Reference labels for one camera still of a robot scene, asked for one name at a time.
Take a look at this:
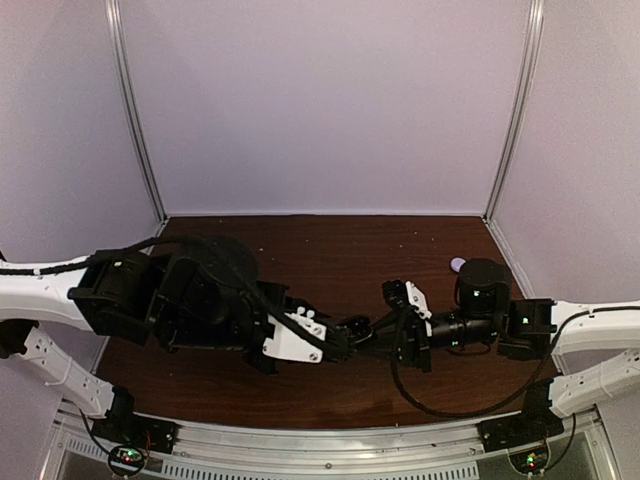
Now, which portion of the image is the left small circuit board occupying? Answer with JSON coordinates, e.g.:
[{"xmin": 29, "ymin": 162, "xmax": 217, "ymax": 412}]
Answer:
[{"xmin": 107, "ymin": 445, "xmax": 149, "ymax": 476}]

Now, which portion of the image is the front aluminium rail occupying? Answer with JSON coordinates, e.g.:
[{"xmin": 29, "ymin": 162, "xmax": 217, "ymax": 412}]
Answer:
[{"xmin": 39, "ymin": 401, "xmax": 622, "ymax": 479}]

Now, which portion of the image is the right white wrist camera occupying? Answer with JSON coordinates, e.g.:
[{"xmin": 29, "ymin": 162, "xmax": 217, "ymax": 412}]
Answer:
[{"xmin": 382, "ymin": 280, "xmax": 432, "ymax": 321}]

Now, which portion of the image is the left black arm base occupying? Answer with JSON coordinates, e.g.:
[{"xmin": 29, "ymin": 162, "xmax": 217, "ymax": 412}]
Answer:
[{"xmin": 91, "ymin": 386, "xmax": 178, "ymax": 454}]

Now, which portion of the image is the black glossy charging case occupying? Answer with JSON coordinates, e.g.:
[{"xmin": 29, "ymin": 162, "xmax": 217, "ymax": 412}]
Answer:
[{"xmin": 344, "ymin": 315, "xmax": 375, "ymax": 345}]

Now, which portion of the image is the right small circuit board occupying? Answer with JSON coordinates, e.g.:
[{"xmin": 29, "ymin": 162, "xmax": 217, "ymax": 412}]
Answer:
[{"xmin": 509, "ymin": 446, "xmax": 550, "ymax": 476}]

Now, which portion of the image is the left aluminium frame post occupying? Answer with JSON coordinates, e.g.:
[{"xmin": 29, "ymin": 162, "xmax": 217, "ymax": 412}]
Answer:
[{"xmin": 104, "ymin": 0, "xmax": 168, "ymax": 224}]

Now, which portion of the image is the lavender charging case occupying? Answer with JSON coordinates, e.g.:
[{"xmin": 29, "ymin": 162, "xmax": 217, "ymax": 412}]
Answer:
[{"xmin": 450, "ymin": 257, "xmax": 466, "ymax": 273}]

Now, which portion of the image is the right aluminium frame post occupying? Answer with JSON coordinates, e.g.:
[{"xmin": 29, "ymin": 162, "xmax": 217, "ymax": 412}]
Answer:
[{"xmin": 483, "ymin": 0, "xmax": 545, "ymax": 224}]

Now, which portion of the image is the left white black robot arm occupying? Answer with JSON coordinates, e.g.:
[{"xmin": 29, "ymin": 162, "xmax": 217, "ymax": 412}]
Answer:
[{"xmin": 1, "ymin": 236, "xmax": 330, "ymax": 444}]

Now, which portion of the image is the black braided cable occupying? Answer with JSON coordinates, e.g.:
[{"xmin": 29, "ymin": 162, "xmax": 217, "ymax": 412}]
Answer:
[
  {"xmin": 0, "ymin": 234, "xmax": 351, "ymax": 361},
  {"xmin": 389, "ymin": 299, "xmax": 596, "ymax": 419}
]

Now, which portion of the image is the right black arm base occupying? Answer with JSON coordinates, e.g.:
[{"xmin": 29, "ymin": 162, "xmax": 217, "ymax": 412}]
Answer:
[{"xmin": 477, "ymin": 379, "xmax": 564, "ymax": 453}]

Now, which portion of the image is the left black braided cable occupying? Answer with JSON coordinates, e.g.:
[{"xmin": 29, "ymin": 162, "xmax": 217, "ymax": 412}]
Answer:
[{"xmin": 0, "ymin": 234, "xmax": 351, "ymax": 361}]

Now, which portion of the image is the small circuit board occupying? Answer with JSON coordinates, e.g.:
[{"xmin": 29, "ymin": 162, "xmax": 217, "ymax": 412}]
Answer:
[
  {"xmin": 107, "ymin": 445, "xmax": 149, "ymax": 476},
  {"xmin": 509, "ymin": 446, "xmax": 550, "ymax": 476}
]

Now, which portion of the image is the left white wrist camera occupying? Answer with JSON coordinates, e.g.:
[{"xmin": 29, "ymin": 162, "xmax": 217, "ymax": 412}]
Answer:
[{"xmin": 262, "ymin": 307, "xmax": 352, "ymax": 364}]

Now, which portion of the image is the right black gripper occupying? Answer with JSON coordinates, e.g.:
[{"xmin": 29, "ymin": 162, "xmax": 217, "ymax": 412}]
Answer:
[{"xmin": 356, "ymin": 308, "xmax": 500, "ymax": 375}]

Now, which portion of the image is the right black braided cable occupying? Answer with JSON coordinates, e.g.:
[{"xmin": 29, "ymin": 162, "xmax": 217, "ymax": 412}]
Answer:
[{"xmin": 389, "ymin": 299, "xmax": 596, "ymax": 419}]

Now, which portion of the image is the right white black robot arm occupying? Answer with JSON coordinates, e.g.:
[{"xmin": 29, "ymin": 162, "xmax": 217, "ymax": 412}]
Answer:
[{"xmin": 351, "ymin": 258, "xmax": 639, "ymax": 442}]

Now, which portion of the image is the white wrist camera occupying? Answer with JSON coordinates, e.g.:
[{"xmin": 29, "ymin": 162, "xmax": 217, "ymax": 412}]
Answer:
[
  {"xmin": 382, "ymin": 280, "xmax": 432, "ymax": 321},
  {"xmin": 262, "ymin": 307, "xmax": 352, "ymax": 364}
]

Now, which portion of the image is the aluminium frame post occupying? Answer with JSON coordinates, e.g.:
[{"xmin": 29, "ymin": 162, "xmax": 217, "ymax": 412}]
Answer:
[
  {"xmin": 483, "ymin": 0, "xmax": 545, "ymax": 224},
  {"xmin": 104, "ymin": 0, "xmax": 168, "ymax": 224}
]

